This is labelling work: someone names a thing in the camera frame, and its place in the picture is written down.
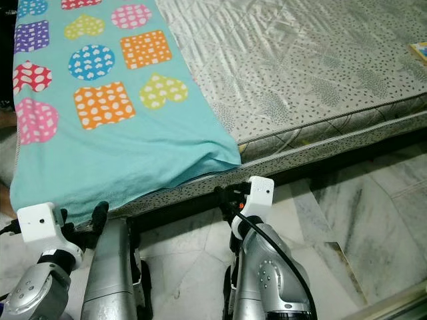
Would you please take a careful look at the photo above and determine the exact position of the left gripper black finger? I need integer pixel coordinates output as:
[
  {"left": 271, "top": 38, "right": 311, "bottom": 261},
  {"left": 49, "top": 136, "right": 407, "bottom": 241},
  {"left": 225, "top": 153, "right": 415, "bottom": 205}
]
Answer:
[{"left": 91, "top": 201, "right": 109, "bottom": 233}]

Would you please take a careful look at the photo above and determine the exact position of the blue yellow children's book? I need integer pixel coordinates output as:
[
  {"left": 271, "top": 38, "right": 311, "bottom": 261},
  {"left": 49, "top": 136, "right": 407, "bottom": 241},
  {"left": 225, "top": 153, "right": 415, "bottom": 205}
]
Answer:
[{"left": 410, "top": 41, "right": 427, "bottom": 65}]

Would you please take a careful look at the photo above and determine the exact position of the silver left robot leg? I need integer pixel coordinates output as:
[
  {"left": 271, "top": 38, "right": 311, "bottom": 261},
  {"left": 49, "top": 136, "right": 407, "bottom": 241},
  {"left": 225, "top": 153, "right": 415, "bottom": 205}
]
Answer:
[{"left": 81, "top": 219, "right": 153, "bottom": 320}]

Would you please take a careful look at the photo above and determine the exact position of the teal blanket with coloured shapes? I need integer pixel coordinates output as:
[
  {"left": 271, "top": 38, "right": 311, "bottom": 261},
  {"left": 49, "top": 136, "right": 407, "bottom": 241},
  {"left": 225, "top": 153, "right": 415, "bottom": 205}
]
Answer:
[{"left": 10, "top": 0, "right": 242, "bottom": 225}]

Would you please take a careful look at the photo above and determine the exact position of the seated person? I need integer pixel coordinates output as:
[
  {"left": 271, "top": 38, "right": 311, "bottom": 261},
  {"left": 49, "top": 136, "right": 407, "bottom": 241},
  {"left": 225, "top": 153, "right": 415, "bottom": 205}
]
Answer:
[{"left": 0, "top": 110, "right": 17, "bottom": 219}]

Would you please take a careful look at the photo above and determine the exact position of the grey quilted mattress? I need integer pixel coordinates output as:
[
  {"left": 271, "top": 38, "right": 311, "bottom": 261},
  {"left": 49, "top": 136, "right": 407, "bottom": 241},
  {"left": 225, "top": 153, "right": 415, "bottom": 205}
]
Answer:
[{"left": 100, "top": 0, "right": 427, "bottom": 217}]

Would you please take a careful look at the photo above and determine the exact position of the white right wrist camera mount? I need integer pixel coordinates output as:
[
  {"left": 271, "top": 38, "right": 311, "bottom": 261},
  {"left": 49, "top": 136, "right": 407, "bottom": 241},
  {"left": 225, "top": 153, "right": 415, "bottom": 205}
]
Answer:
[{"left": 231, "top": 176, "right": 276, "bottom": 239}]

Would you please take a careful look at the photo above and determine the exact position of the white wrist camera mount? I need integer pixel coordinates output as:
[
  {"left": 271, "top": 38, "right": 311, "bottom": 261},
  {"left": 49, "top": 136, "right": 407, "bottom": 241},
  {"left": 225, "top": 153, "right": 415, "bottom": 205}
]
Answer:
[
  {"left": 17, "top": 201, "right": 84, "bottom": 261},
  {"left": 231, "top": 176, "right": 276, "bottom": 239}
]

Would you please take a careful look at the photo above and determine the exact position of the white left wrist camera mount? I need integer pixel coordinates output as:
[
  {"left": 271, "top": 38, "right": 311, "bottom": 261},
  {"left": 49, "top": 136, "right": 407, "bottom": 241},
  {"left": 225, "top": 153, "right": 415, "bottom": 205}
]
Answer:
[{"left": 17, "top": 201, "right": 84, "bottom": 261}]

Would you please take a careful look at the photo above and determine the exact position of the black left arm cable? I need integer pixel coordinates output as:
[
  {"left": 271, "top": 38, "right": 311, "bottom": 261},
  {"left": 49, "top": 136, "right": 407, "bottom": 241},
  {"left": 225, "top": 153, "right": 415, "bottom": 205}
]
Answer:
[{"left": 0, "top": 220, "right": 22, "bottom": 237}]

